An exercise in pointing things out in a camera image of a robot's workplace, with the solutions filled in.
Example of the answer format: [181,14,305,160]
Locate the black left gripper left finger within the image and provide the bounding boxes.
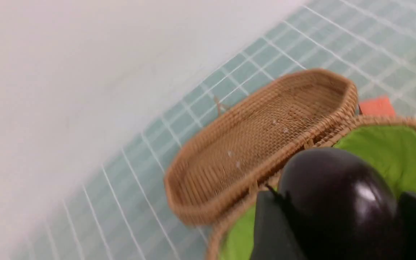
[250,190,307,260]

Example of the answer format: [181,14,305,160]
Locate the dark purple eggplant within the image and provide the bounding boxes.
[278,147,405,260]

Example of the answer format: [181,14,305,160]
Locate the woven wicker basket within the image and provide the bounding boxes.
[206,116,416,260]

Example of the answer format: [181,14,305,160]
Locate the woven wicker basket lid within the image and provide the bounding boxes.
[164,69,357,225]

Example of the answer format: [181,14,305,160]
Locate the orange foam cube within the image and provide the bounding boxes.
[358,96,396,116]

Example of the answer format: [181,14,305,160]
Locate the teal checkered tablecloth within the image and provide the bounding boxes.
[1,0,416,260]

